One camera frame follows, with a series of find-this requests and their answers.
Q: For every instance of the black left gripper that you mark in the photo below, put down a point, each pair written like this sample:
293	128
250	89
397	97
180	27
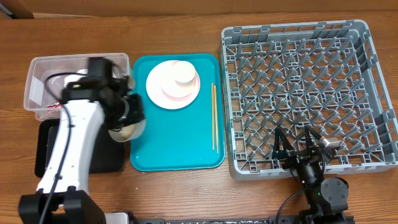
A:
137	113

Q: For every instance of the grey dishwasher rack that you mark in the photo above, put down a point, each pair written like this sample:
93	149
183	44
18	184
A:
320	74

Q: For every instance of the pink bowl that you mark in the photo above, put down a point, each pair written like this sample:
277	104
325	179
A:
174	89

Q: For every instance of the red snack wrapper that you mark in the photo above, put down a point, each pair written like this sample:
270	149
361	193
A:
54	106

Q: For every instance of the cream cup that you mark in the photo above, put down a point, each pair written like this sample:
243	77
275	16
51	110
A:
183	72

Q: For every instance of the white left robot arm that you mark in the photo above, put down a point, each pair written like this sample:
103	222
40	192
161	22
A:
88	104

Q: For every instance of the bamboo chopstick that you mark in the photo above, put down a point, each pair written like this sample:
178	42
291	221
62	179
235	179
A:
212	116
216	118

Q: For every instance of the white napkin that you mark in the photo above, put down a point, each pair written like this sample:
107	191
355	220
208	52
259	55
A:
74	78

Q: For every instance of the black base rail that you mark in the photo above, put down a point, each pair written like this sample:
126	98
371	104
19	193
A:
242	221

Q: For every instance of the teal serving tray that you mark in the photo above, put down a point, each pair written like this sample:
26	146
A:
179	139

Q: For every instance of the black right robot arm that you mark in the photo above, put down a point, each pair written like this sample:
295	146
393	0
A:
327	198

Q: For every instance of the clear plastic bin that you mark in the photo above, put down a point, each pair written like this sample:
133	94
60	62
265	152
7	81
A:
36	97

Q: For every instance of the black flat tray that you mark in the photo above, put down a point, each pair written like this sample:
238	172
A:
108	155

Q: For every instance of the white round plate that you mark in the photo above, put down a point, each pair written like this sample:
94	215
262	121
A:
159	97

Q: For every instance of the white rice pile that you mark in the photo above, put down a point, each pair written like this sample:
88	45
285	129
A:
128	132

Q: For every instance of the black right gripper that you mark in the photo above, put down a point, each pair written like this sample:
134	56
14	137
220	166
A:
285	148

